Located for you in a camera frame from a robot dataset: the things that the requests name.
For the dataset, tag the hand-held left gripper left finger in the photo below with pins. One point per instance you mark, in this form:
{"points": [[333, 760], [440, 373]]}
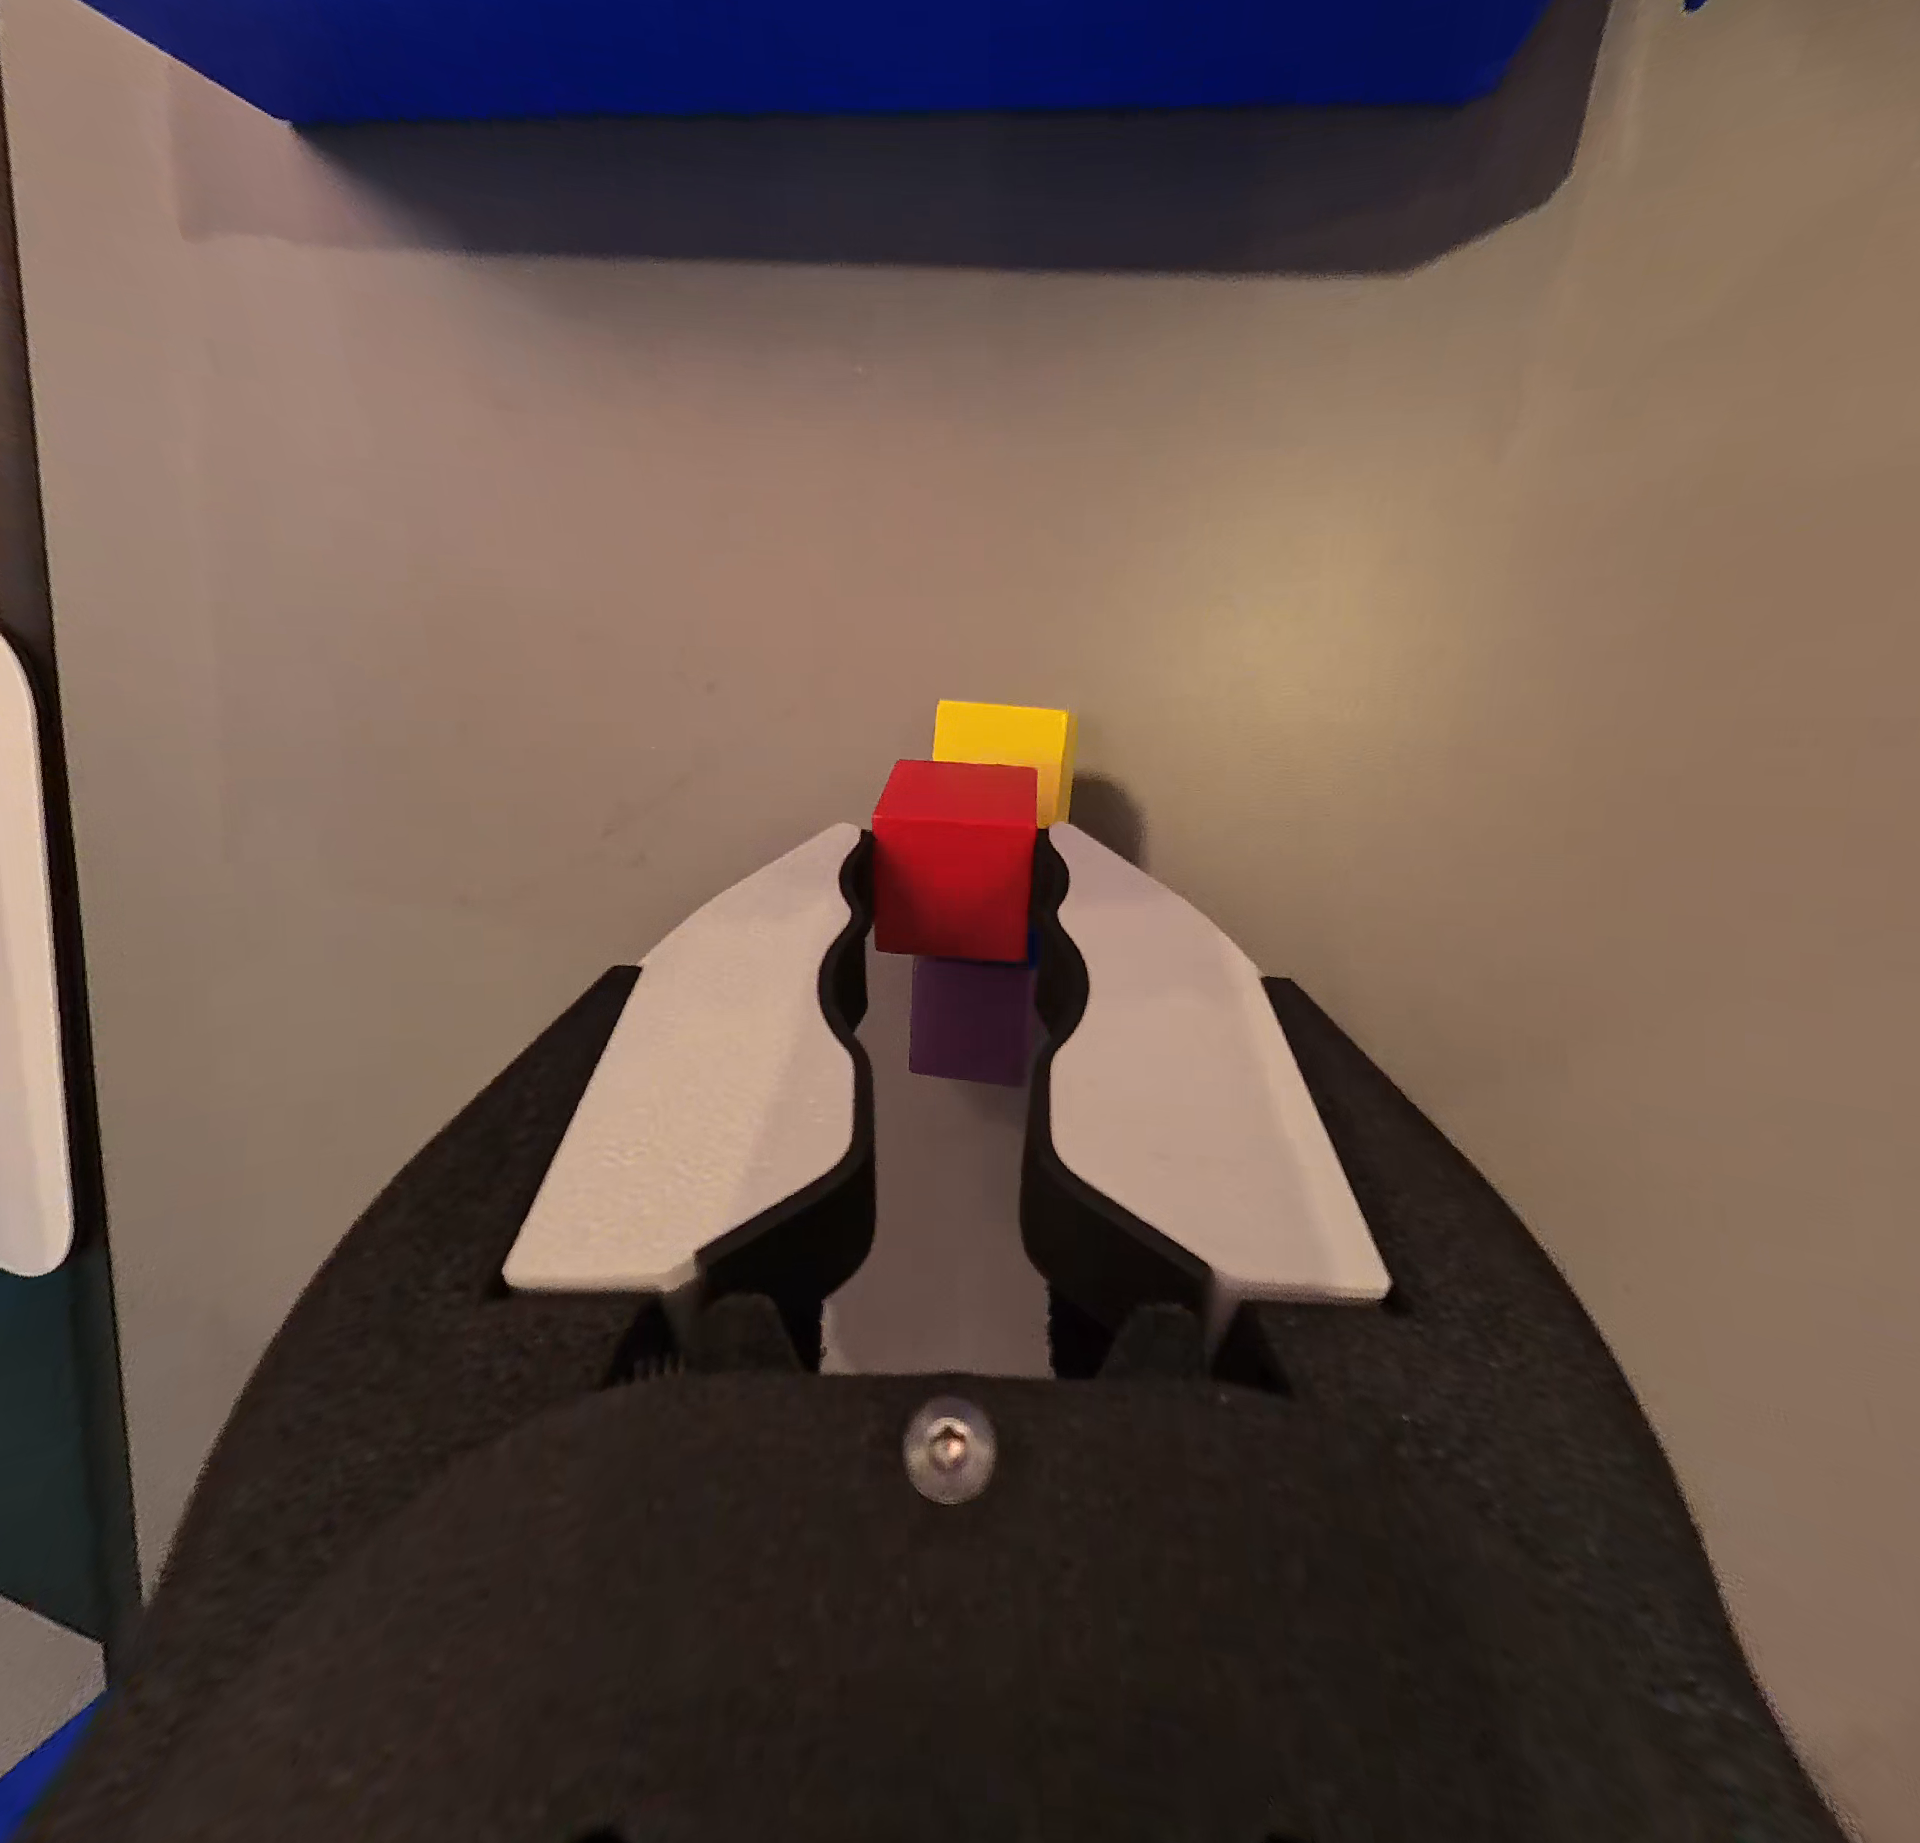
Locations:
{"points": [[705, 1123]]}

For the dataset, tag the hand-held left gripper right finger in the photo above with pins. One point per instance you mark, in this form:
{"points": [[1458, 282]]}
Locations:
{"points": [[1201, 1123]]}

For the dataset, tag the purple wooden cube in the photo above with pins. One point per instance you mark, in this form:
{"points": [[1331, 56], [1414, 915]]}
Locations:
{"points": [[970, 1025]]}

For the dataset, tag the red wooden cube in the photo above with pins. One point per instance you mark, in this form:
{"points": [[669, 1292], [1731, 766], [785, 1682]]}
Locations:
{"points": [[954, 867]]}

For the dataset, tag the yellow wooden cube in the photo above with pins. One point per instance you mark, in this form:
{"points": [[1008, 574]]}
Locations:
{"points": [[1007, 734]]}

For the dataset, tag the black rectangular desk panel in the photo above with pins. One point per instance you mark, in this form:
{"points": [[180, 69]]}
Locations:
{"points": [[55, 1454]]}

